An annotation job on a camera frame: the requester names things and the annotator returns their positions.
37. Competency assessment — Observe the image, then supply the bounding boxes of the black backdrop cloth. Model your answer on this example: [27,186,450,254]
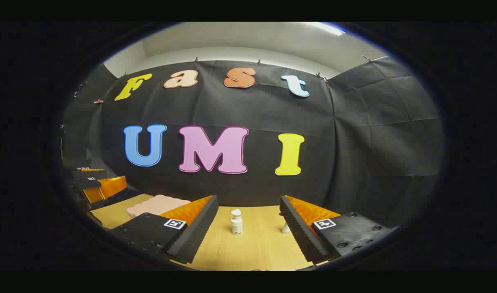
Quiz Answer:
[61,56,444,228]

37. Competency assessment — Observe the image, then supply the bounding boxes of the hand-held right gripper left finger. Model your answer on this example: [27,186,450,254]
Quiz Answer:
[109,195,219,265]

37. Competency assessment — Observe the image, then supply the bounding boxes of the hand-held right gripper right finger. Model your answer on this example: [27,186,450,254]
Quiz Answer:
[279,195,398,264]

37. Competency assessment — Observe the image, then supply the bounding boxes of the white pump bottle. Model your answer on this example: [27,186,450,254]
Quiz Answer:
[231,209,244,235]

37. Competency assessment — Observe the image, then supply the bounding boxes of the pink suitcase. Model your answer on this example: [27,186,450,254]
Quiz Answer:
[126,195,191,219]

